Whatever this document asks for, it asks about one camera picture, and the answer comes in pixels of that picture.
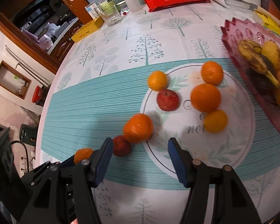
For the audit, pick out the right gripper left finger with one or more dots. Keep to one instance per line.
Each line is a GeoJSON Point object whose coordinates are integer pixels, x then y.
{"type": "Point", "coordinates": [85, 176]}

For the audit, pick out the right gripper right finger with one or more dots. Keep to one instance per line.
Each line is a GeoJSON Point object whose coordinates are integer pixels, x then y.
{"type": "Point", "coordinates": [232, 203]}

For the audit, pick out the mandarin orange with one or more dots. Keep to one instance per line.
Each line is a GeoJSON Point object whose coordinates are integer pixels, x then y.
{"type": "Point", "coordinates": [82, 154]}

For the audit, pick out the small red fruit front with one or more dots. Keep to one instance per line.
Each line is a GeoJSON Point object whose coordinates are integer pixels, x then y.
{"type": "Point", "coordinates": [121, 147]}

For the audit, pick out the small red fruit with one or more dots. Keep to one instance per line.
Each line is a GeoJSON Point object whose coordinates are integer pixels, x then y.
{"type": "Point", "coordinates": [121, 147]}
{"type": "Point", "coordinates": [168, 100]}

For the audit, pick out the small yellow-orange mandarin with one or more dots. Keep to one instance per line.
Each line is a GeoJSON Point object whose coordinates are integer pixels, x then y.
{"type": "Point", "coordinates": [215, 121]}

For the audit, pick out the large orange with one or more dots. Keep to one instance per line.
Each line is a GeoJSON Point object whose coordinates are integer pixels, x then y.
{"type": "Point", "coordinates": [205, 97]}

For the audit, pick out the dark green avocado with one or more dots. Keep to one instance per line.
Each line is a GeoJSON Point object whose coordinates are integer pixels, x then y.
{"type": "Point", "coordinates": [261, 83]}

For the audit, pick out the spotted ripe banana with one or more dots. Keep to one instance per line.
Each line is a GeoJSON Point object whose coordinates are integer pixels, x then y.
{"type": "Point", "coordinates": [250, 51]}

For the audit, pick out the yellow speckled pear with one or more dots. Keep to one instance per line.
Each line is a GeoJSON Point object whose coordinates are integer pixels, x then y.
{"type": "Point", "coordinates": [272, 52]}

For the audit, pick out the pink glass fruit bowl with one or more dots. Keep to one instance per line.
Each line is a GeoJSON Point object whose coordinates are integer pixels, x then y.
{"type": "Point", "coordinates": [233, 32]}

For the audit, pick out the teal striped placemat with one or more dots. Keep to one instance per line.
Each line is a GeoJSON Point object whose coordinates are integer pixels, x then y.
{"type": "Point", "coordinates": [84, 114]}

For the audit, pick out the round printed white placemat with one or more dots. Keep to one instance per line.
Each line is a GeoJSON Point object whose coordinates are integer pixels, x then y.
{"type": "Point", "coordinates": [186, 123]}

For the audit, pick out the tree pattern tablecloth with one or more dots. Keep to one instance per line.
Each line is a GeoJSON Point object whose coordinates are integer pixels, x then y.
{"type": "Point", "coordinates": [142, 39]}

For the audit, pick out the yellow flat box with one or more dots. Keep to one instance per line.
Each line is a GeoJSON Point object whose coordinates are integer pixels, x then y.
{"type": "Point", "coordinates": [87, 29]}

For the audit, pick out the yellow tissue pack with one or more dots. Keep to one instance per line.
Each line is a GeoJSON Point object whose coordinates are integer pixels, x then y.
{"type": "Point", "coordinates": [267, 20]}

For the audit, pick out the clear glass tumbler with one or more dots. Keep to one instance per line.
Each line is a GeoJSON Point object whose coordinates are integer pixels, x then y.
{"type": "Point", "coordinates": [111, 16]}

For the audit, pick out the small white carton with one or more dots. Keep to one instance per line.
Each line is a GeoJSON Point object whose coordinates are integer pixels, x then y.
{"type": "Point", "coordinates": [90, 8]}

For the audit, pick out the clear bottle green label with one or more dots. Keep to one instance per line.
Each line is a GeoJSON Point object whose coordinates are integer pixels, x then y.
{"type": "Point", "coordinates": [106, 4]}

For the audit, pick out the small glass jar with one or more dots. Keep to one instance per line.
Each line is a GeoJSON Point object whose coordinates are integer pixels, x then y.
{"type": "Point", "coordinates": [122, 8]}

